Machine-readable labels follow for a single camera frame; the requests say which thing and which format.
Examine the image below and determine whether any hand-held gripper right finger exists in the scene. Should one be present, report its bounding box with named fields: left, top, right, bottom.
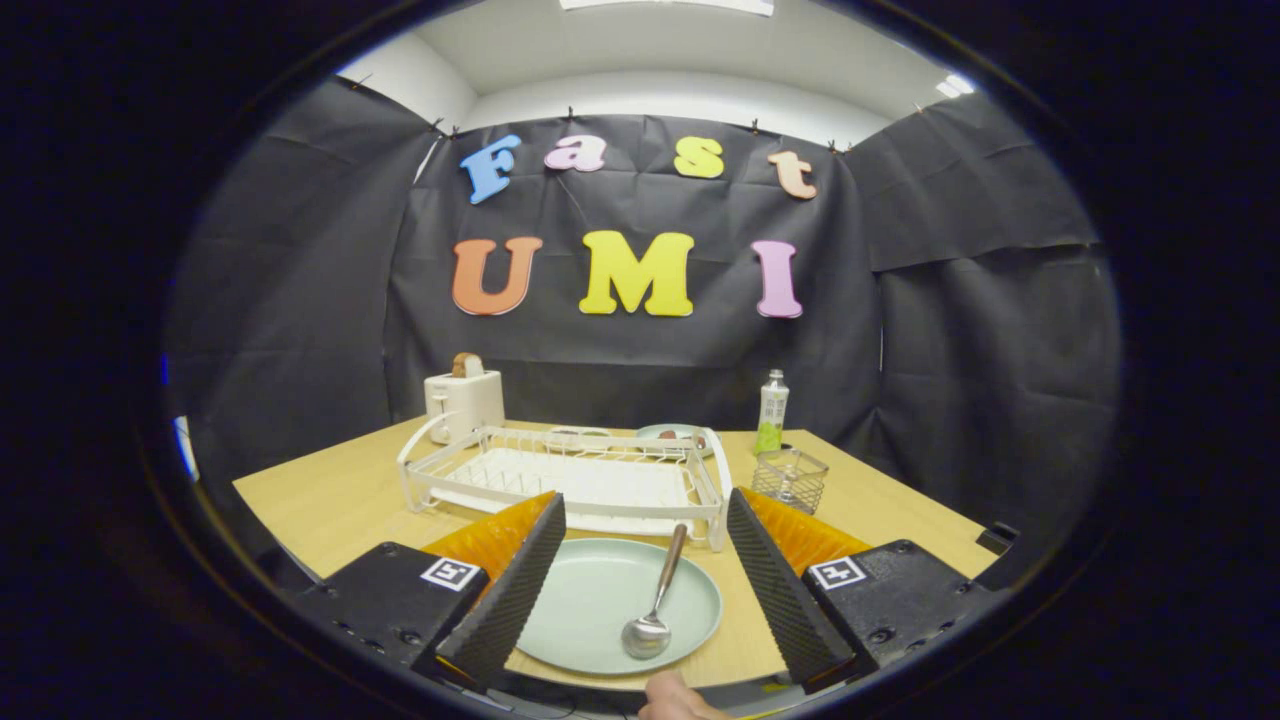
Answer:
left=726, top=488, right=1011, bottom=693

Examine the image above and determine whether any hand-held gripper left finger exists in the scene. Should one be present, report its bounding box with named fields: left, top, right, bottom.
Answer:
left=290, top=492, right=567, bottom=691

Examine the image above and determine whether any light green plate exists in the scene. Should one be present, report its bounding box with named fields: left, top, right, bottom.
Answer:
left=515, top=538, right=723, bottom=677

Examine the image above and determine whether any metal wire basket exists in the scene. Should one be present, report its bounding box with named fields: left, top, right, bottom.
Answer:
left=751, top=448, right=830, bottom=516

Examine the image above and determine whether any white wire dish rack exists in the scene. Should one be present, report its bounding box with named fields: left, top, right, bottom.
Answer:
left=396, top=412, right=734, bottom=553

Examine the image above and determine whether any metal spoon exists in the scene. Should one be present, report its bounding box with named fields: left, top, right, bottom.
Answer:
left=621, top=522, right=690, bottom=661

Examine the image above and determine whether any small plate with meat slices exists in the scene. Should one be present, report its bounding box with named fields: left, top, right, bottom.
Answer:
left=636, top=423, right=713, bottom=459

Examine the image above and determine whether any green label drink bottle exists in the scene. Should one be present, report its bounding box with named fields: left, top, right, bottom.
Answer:
left=754, top=369, right=791, bottom=456

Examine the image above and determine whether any white toaster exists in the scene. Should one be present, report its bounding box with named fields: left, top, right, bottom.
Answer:
left=424, top=368, right=506, bottom=446

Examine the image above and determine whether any black backdrop cloth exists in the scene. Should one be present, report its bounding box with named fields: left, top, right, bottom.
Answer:
left=160, top=75, right=1121, bottom=591

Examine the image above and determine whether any long ceiling light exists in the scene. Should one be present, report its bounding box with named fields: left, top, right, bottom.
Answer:
left=558, top=0, right=776, bottom=17

